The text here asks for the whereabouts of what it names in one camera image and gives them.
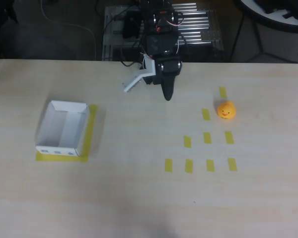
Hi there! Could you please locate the cream cable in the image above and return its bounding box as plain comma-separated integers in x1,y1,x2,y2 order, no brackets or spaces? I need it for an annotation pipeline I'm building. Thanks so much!
40,0,98,61

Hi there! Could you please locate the yellow rubber duck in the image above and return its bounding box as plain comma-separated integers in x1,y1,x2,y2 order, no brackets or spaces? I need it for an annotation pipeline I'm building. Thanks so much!
217,101,237,121

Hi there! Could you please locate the grey chair seat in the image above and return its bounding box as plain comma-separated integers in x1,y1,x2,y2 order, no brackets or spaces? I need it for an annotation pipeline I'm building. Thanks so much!
0,23,75,60

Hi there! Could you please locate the white cardboard box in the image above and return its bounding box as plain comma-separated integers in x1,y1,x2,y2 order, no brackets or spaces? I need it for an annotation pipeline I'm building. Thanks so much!
35,100,90,157

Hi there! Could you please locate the black device on rack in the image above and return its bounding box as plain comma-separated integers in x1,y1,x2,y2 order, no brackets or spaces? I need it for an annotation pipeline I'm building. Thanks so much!
122,10,143,40

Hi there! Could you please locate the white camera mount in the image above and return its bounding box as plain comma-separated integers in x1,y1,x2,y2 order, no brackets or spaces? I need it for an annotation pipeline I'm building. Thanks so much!
123,56,156,94

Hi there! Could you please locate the silver metal roller rack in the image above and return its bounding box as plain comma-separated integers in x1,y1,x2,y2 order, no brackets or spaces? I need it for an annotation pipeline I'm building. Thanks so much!
102,1,224,61

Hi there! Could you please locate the round white table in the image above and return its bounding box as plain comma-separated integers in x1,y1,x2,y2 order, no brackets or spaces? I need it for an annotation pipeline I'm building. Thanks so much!
238,0,298,33

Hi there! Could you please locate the red white servo cable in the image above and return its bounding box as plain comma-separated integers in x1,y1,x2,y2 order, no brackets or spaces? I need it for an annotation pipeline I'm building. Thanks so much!
155,12,185,54

